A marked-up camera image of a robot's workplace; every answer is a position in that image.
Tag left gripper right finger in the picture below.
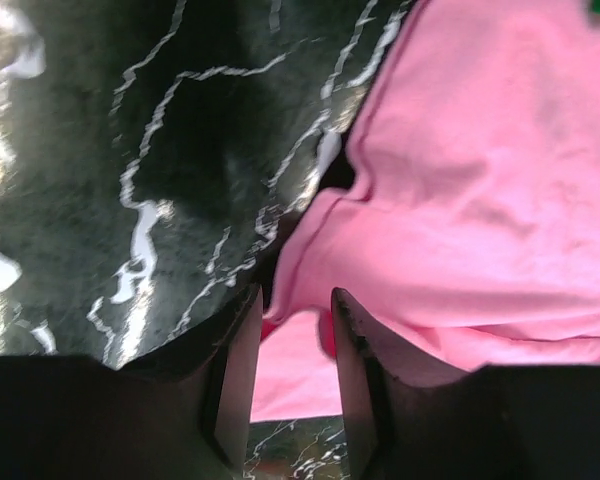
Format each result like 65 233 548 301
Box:
332 289 600 479

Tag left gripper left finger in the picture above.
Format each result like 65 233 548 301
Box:
0 285 262 479

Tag pink t shirt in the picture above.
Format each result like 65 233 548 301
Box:
251 1 600 422

